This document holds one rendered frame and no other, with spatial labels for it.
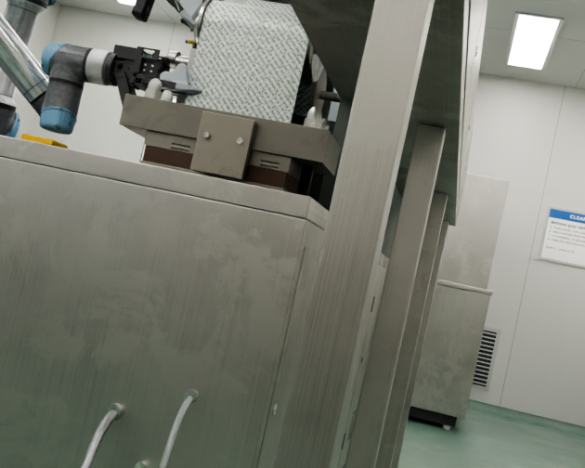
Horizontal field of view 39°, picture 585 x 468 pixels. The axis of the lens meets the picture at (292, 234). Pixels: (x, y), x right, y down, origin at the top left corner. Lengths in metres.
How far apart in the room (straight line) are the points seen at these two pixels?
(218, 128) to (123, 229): 0.25
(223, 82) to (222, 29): 0.11
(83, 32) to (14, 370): 6.94
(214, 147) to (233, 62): 0.31
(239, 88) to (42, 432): 0.78
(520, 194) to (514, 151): 0.37
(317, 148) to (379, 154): 0.60
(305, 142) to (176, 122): 0.25
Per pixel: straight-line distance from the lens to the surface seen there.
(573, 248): 7.31
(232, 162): 1.53
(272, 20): 1.81
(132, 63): 1.86
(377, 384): 1.82
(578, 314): 7.30
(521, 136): 7.40
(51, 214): 1.59
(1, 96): 2.41
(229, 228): 1.47
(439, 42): 1.28
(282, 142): 1.53
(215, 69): 1.81
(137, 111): 1.62
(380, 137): 0.92
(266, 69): 1.78
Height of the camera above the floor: 0.76
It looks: 3 degrees up
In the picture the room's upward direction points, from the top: 12 degrees clockwise
